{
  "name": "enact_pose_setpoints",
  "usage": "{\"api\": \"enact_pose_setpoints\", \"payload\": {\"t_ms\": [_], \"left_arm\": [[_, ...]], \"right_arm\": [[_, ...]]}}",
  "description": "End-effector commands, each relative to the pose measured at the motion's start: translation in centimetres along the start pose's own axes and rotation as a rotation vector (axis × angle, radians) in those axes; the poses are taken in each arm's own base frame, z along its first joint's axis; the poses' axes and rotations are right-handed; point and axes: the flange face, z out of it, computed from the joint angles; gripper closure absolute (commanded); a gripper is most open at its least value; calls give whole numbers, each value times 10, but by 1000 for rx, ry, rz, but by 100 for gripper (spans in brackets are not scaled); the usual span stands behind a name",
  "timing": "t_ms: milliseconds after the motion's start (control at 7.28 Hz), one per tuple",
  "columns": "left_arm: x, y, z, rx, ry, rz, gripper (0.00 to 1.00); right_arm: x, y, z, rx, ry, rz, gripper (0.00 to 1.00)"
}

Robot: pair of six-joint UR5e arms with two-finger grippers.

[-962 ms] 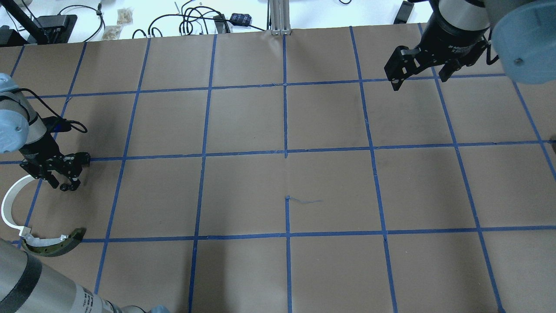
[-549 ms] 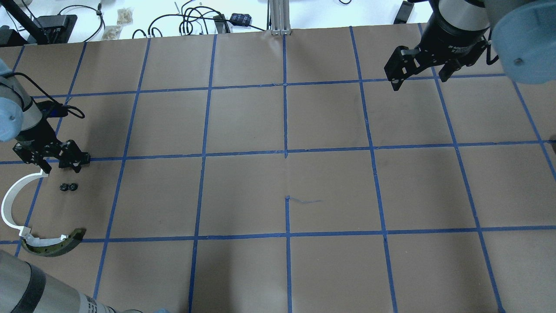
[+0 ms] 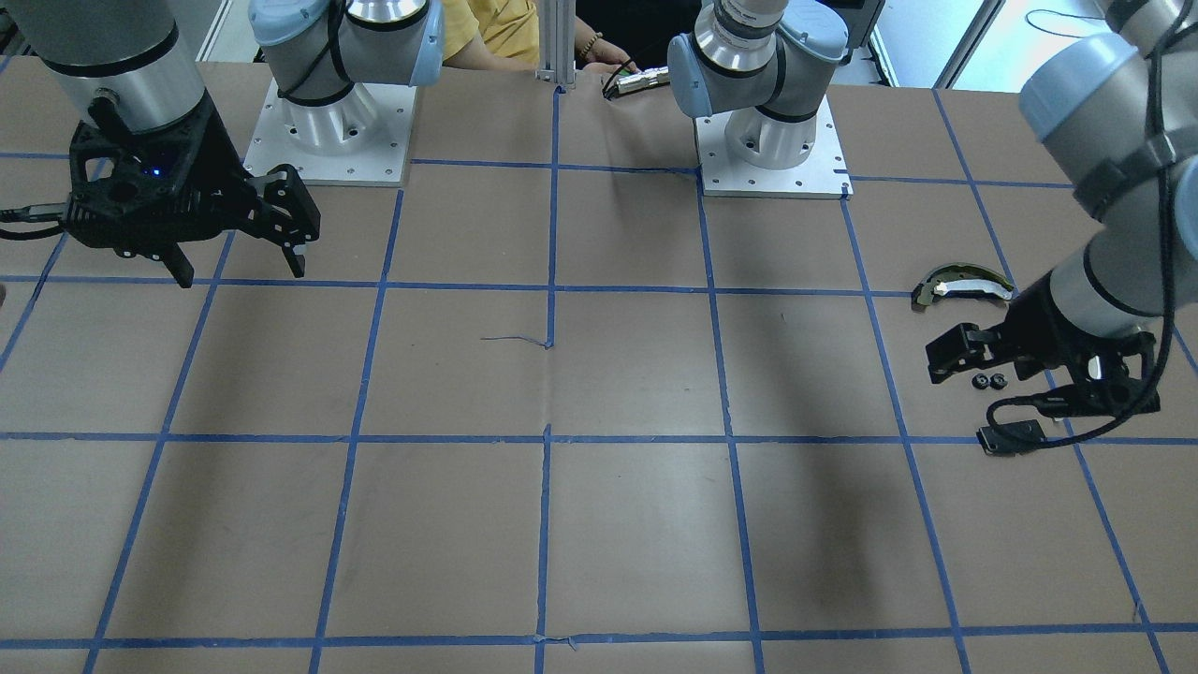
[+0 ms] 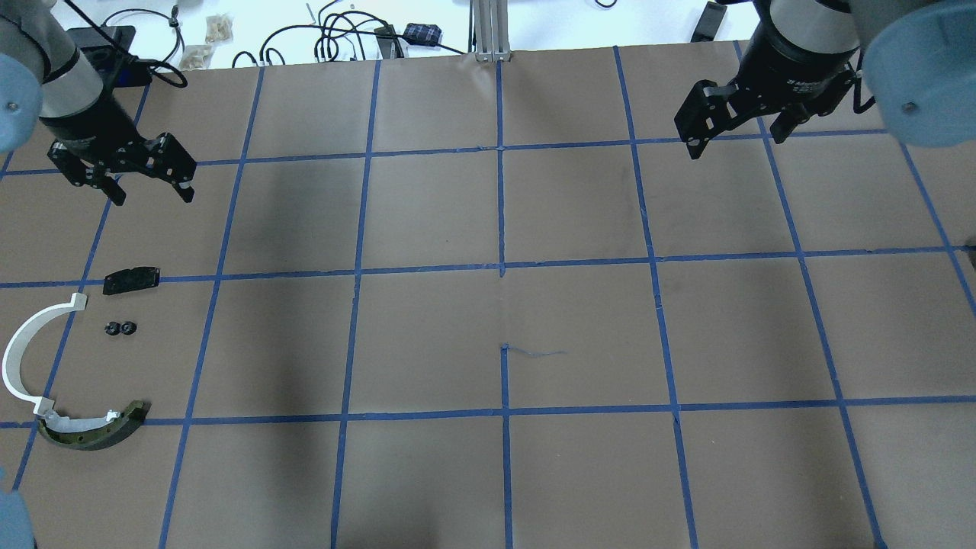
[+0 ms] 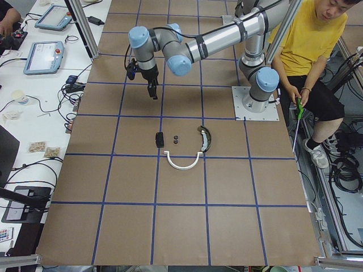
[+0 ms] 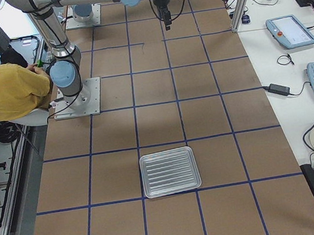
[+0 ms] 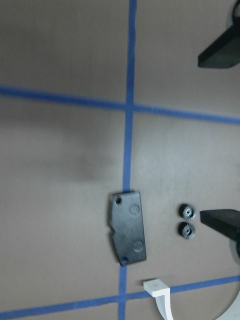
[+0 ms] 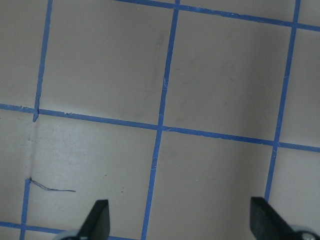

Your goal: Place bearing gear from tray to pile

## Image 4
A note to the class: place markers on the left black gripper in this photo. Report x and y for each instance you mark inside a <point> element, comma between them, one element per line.
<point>90,131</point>

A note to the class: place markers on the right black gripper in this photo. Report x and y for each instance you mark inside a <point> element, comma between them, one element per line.
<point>793,67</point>

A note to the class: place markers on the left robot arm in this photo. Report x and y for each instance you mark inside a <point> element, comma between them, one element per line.
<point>48,80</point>

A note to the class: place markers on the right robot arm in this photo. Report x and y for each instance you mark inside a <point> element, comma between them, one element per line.
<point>912,60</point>

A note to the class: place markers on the small black flat plate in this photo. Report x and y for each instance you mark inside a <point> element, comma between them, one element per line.
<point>140,278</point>

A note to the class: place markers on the black power adapter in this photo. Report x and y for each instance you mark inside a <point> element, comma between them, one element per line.
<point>709,22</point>

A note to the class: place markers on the bag of small parts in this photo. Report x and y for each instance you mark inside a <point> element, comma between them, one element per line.
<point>196,57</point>

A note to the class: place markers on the white side table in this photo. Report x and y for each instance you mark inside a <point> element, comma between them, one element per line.
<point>296,32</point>

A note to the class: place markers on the olive curved brake shoe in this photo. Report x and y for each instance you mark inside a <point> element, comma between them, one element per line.
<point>93,434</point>

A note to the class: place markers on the aluminium frame post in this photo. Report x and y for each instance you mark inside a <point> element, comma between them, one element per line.
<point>489,31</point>

